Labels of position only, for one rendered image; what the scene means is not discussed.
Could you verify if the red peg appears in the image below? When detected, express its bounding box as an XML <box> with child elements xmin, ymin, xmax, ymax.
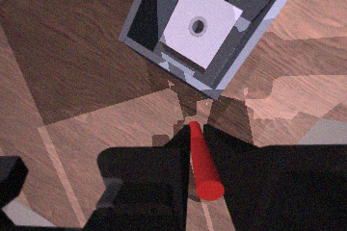
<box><xmin>189</xmin><ymin>121</ymin><xmax>225</xmax><ymax>201</ymax></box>

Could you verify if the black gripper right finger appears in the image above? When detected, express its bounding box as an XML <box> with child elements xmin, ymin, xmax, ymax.
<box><xmin>203</xmin><ymin>124</ymin><xmax>347</xmax><ymax>231</ymax></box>

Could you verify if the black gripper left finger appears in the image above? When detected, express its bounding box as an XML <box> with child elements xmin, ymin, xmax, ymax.
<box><xmin>96</xmin><ymin>124</ymin><xmax>191</xmax><ymax>231</ymax></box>

